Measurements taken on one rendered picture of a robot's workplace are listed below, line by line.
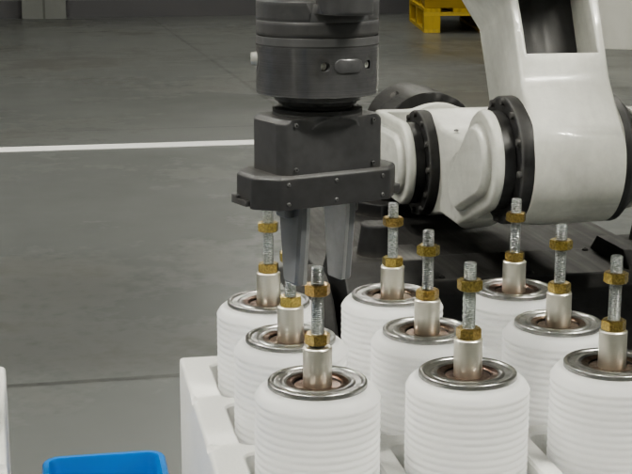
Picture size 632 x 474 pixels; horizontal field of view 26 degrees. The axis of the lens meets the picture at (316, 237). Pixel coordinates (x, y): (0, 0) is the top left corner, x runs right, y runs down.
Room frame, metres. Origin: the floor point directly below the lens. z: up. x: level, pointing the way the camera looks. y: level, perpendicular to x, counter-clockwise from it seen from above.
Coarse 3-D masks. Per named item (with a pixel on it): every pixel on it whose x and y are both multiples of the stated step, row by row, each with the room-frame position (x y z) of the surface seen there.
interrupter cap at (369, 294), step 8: (360, 288) 1.26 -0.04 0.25; (368, 288) 1.26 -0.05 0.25; (376, 288) 1.26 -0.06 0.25; (408, 288) 1.26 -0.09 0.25; (416, 288) 1.26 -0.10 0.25; (352, 296) 1.24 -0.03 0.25; (360, 296) 1.23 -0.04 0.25; (368, 296) 1.23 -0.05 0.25; (376, 296) 1.24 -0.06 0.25; (408, 296) 1.24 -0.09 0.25; (368, 304) 1.21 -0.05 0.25; (376, 304) 1.21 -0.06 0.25; (384, 304) 1.20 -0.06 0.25; (392, 304) 1.20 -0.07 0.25; (400, 304) 1.20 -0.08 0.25; (408, 304) 1.21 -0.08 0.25
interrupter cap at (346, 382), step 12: (276, 372) 1.00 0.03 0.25; (288, 372) 1.01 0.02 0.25; (300, 372) 1.01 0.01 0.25; (336, 372) 1.00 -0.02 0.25; (348, 372) 1.01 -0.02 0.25; (360, 372) 1.00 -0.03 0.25; (276, 384) 0.98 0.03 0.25; (288, 384) 0.98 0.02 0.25; (300, 384) 0.99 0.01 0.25; (336, 384) 0.99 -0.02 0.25; (348, 384) 0.98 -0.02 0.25; (360, 384) 0.97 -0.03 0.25; (288, 396) 0.95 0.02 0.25; (300, 396) 0.95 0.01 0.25; (312, 396) 0.95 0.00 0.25; (324, 396) 0.95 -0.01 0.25; (336, 396) 0.95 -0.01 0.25; (348, 396) 0.96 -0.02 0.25
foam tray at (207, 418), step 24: (192, 360) 1.27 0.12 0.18; (216, 360) 1.27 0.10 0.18; (192, 384) 1.20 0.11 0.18; (216, 384) 1.26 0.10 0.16; (192, 408) 1.15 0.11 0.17; (216, 408) 1.13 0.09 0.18; (192, 432) 1.16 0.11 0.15; (216, 432) 1.07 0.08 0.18; (192, 456) 1.16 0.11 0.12; (216, 456) 1.02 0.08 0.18; (240, 456) 1.02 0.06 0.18; (384, 456) 1.02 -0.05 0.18; (528, 456) 1.02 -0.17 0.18
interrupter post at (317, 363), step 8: (328, 344) 0.99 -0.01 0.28; (304, 352) 0.98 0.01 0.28; (312, 352) 0.98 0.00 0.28; (320, 352) 0.97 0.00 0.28; (328, 352) 0.98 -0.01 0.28; (304, 360) 0.98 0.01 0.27; (312, 360) 0.97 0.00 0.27; (320, 360) 0.97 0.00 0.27; (328, 360) 0.98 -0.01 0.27; (304, 368) 0.98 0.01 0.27; (312, 368) 0.97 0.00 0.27; (320, 368) 0.97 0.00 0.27; (328, 368) 0.98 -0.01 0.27; (304, 376) 0.98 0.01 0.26; (312, 376) 0.98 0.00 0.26; (320, 376) 0.97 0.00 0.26; (328, 376) 0.98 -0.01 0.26; (304, 384) 0.98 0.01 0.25; (312, 384) 0.97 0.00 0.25; (320, 384) 0.97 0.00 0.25; (328, 384) 0.98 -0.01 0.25
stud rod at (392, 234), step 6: (390, 204) 1.24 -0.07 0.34; (396, 204) 1.24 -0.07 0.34; (390, 210) 1.24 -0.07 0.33; (396, 210) 1.24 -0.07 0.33; (390, 216) 1.24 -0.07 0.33; (396, 216) 1.24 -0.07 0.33; (390, 228) 1.24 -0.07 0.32; (396, 228) 1.24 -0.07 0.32; (390, 234) 1.24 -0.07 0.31; (396, 234) 1.24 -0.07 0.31; (390, 240) 1.24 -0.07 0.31; (396, 240) 1.24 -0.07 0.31; (390, 246) 1.24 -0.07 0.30; (396, 246) 1.24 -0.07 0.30; (390, 252) 1.24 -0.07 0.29; (396, 252) 1.24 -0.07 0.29
